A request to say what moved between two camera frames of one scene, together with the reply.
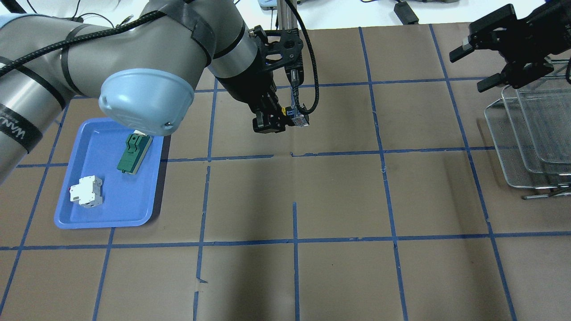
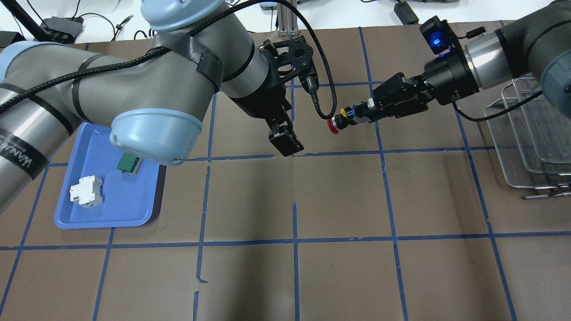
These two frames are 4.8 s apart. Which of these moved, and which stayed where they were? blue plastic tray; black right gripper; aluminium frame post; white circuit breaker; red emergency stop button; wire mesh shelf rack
Moved: black right gripper; red emergency stop button
Stayed: blue plastic tray; wire mesh shelf rack; aluminium frame post; white circuit breaker
